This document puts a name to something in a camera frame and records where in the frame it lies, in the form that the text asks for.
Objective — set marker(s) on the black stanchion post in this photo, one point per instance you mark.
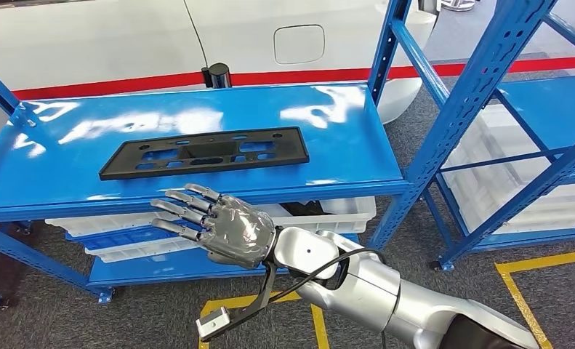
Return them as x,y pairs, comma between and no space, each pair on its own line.
219,76

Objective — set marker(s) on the chrome stanchion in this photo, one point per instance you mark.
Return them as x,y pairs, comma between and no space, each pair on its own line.
458,5

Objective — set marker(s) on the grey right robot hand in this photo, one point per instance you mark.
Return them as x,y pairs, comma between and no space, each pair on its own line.
239,231

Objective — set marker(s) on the red barrier belt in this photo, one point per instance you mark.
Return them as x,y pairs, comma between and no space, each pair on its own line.
316,76
99,86

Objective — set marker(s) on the black camera bracket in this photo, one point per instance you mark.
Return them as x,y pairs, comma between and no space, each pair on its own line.
263,284

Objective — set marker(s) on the black plastic plate frame part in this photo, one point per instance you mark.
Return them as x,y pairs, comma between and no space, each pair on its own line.
294,150

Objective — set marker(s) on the white car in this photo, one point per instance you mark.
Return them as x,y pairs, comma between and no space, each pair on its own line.
99,43

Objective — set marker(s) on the large white crate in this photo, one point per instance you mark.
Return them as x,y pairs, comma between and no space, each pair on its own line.
484,139
532,221

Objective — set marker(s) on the yellow floor tape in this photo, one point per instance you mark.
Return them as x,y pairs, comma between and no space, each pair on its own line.
517,298
321,332

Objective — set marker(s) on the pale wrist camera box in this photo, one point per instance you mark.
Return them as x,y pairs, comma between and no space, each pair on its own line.
213,322

